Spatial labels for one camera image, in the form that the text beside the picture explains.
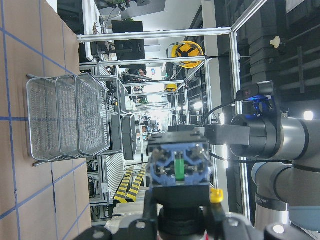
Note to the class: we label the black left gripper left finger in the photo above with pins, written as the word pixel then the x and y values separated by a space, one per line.
pixel 150 208

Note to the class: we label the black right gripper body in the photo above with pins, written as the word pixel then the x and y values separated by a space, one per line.
pixel 248 136

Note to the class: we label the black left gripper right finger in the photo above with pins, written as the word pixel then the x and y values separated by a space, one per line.
pixel 214 213

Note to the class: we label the red emergency push button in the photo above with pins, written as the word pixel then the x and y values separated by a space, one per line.
pixel 180 168

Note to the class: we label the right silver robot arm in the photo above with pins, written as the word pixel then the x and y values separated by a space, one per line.
pixel 286 170

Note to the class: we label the yellow hard hat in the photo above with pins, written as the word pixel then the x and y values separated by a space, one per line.
pixel 185 49

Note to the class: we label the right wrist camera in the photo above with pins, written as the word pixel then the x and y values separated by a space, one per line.
pixel 265 88

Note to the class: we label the silver wire mesh shelf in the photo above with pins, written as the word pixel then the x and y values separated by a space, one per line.
pixel 68 117

